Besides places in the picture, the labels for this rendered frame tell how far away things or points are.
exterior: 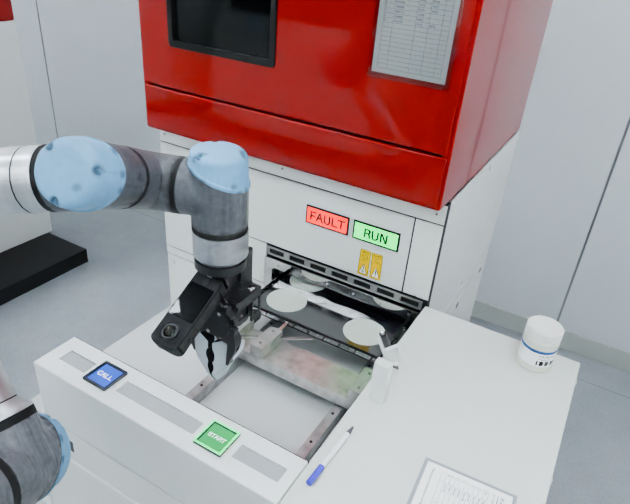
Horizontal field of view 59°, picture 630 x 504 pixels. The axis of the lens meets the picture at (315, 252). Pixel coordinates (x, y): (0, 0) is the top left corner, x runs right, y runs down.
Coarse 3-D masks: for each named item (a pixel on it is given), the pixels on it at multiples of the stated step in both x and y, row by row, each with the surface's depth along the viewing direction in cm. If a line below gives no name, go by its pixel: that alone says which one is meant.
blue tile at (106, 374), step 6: (108, 366) 105; (96, 372) 104; (102, 372) 104; (108, 372) 104; (114, 372) 104; (120, 372) 104; (90, 378) 102; (96, 378) 102; (102, 378) 102; (108, 378) 103; (114, 378) 103; (102, 384) 101
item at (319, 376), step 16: (240, 352) 126; (272, 352) 125; (288, 352) 126; (304, 352) 126; (272, 368) 122; (288, 368) 121; (304, 368) 121; (320, 368) 122; (336, 368) 122; (304, 384) 119; (320, 384) 117; (336, 384) 118; (336, 400) 116
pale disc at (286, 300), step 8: (272, 296) 141; (280, 296) 141; (288, 296) 141; (296, 296) 141; (304, 296) 142; (272, 304) 138; (280, 304) 138; (288, 304) 138; (296, 304) 138; (304, 304) 139
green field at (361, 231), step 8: (360, 224) 131; (360, 232) 132; (368, 232) 131; (376, 232) 130; (384, 232) 128; (368, 240) 132; (376, 240) 130; (384, 240) 129; (392, 240) 128; (392, 248) 129
